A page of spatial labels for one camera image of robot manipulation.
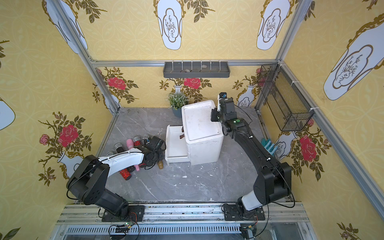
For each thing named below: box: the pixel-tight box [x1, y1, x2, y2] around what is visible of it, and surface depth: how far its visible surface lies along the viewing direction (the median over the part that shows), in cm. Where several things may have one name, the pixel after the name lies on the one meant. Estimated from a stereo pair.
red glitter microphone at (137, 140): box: [133, 136, 141, 147], surface depth 101 cm
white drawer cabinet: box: [181, 100, 224, 166], surface depth 81 cm
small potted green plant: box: [168, 92, 190, 118], surface depth 105 cm
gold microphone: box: [158, 160, 164, 170], surface depth 91 cm
